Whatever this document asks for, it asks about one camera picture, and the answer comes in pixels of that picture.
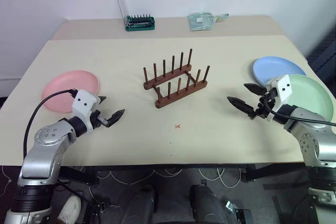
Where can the green plastic plate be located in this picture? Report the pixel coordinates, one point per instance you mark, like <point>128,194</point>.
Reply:
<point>309,95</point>

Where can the dark ribbed object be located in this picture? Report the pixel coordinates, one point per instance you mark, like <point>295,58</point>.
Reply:
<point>324,58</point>

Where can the clear plastic packet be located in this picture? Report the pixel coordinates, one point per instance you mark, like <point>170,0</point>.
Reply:
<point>200,22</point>

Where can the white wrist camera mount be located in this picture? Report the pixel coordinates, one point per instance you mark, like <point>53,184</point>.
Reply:
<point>84,104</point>
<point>282,87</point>

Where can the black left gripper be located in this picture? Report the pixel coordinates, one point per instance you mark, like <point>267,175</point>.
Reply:
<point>95,119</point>

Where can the white shoe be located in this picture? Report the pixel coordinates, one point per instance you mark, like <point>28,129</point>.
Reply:
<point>70,208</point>

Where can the wooden dish rack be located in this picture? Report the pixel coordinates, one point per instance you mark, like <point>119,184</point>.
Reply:
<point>181,95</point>

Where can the black table frame bar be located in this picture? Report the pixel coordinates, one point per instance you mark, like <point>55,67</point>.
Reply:
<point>273,172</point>
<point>78,175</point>

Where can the metal bracket on floor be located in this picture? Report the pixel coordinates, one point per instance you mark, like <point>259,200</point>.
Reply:
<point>239,211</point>

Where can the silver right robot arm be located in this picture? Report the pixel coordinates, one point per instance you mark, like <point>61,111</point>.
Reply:
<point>312,142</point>

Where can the dark rounded shape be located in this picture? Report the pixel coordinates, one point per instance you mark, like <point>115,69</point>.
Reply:
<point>207,205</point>
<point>140,205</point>

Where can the blue plastic plate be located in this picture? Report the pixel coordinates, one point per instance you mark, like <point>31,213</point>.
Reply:
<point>275,67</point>

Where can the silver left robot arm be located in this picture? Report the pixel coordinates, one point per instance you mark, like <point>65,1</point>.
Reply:
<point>42,155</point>

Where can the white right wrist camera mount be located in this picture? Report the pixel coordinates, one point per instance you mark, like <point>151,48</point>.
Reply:
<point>282,87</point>

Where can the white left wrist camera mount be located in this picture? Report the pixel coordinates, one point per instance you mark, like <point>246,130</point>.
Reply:
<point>84,104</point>

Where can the green screwdriver bit set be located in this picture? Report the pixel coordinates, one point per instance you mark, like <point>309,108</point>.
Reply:
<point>140,26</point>

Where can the pink plastic plate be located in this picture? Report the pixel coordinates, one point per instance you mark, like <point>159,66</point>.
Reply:
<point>67,82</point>

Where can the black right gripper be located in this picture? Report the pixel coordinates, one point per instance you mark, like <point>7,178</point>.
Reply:
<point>265,106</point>

